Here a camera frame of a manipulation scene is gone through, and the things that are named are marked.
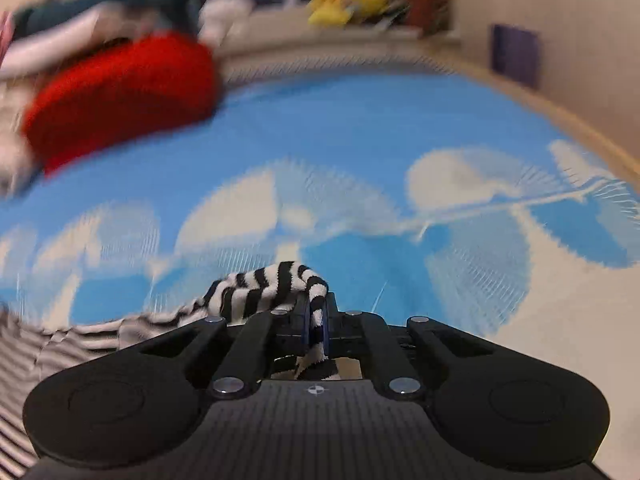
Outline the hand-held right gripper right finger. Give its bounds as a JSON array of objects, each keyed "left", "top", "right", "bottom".
[{"left": 324, "top": 295, "right": 501, "bottom": 400}]

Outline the red folded blanket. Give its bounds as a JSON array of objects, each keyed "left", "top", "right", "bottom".
[{"left": 22, "top": 30, "right": 223, "bottom": 176}]

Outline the white rolled blanket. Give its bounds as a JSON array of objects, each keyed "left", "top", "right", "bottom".
[{"left": 0, "top": 82, "right": 43, "bottom": 196}]

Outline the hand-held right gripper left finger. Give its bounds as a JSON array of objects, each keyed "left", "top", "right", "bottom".
[{"left": 140, "top": 295, "right": 312, "bottom": 400}]

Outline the striped hooded top white vest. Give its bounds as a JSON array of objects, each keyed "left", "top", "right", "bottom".
[{"left": 0, "top": 260, "right": 346, "bottom": 480}]

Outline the yellow duck plush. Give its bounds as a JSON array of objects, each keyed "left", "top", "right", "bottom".
[{"left": 307, "top": 0, "right": 351, "bottom": 26}]

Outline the white plush toy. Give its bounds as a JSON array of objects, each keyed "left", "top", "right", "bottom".
[{"left": 200, "top": 0, "right": 257, "bottom": 47}]

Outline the blue printed bed sheet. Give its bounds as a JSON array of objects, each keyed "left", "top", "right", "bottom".
[{"left": 0, "top": 55, "right": 640, "bottom": 391}]

